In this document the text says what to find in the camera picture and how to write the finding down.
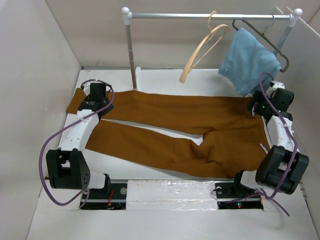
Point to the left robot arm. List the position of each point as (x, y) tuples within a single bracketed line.
[(66, 165)]

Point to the light blue towel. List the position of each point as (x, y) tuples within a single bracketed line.
[(244, 62)]

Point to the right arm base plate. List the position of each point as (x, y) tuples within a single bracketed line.
[(234, 196)]

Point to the brown trousers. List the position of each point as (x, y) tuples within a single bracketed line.
[(202, 136)]

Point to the grey hanger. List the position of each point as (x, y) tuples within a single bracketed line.
[(265, 35)]

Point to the white metal clothes rack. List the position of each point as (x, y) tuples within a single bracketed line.
[(292, 19)]

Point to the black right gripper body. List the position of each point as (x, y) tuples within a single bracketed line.
[(261, 106)]

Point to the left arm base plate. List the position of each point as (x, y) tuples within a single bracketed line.
[(101, 199)]

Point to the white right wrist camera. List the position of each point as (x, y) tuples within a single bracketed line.
[(273, 86)]

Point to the beige wooden hanger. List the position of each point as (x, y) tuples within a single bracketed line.
[(215, 35)]

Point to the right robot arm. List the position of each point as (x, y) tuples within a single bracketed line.
[(283, 163)]

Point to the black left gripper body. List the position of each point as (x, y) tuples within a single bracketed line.
[(106, 102)]

